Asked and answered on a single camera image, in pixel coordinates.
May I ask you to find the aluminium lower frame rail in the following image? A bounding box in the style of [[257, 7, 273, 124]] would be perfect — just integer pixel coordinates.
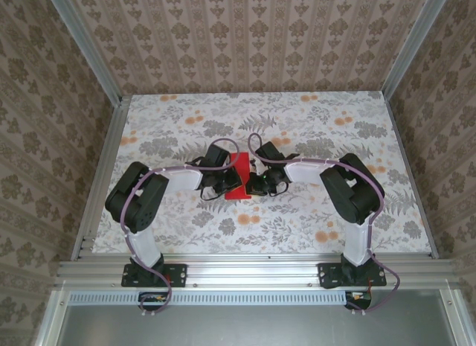
[[35, 289, 71, 346], [438, 288, 472, 346]]

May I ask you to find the gripper thin black cable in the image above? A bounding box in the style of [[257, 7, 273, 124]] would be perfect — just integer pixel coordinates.
[[199, 184, 228, 202], [267, 182, 293, 197]]

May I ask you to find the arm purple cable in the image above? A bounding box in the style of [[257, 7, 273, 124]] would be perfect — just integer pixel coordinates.
[[248, 132, 402, 317], [120, 137, 239, 319]]

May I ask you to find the floral table cover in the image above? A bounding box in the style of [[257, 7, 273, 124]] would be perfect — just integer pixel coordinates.
[[91, 92, 434, 256]]

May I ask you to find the aluminium front rail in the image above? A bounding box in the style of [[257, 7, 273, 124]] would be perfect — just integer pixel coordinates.
[[55, 259, 460, 287]]

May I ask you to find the grey slotted cable duct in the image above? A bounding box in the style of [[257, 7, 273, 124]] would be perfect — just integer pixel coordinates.
[[68, 290, 349, 304]]

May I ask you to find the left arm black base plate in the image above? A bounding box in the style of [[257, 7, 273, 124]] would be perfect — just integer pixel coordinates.
[[122, 263, 187, 289]]

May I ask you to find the aluminium upright post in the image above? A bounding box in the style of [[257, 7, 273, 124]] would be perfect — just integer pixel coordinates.
[[381, 0, 447, 100], [46, 0, 123, 103]]

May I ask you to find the aluminium side rail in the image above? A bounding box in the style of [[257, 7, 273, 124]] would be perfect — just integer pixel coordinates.
[[70, 95, 132, 261], [382, 92, 440, 260]]

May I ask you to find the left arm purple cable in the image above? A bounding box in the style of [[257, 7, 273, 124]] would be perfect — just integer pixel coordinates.
[[120, 137, 239, 319]]

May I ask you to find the left gripper thin black cable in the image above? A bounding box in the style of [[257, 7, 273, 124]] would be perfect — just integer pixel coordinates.
[[199, 184, 228, 202]]

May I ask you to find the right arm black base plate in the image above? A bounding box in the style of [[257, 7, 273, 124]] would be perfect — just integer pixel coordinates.
[[318, 263, 387, 289]]

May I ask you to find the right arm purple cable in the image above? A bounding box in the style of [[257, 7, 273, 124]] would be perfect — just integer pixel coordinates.
[[248, 132, 402, 317]]

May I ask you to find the right gripper thin black cable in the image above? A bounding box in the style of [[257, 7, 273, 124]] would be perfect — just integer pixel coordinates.
[[267, 182, 293, 197]]

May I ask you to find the red paper sheet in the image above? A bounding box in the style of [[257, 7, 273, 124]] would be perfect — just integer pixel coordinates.
[[224, 152, 256, 201]]

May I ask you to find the grey metal sheet panel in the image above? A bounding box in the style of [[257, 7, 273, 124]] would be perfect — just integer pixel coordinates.
[[55, 301, 460, 346]]

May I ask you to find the black electronics board with wires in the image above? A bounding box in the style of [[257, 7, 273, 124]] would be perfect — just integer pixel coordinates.
[[138, 292, 170, 313], [344, 289, 373, 312]]

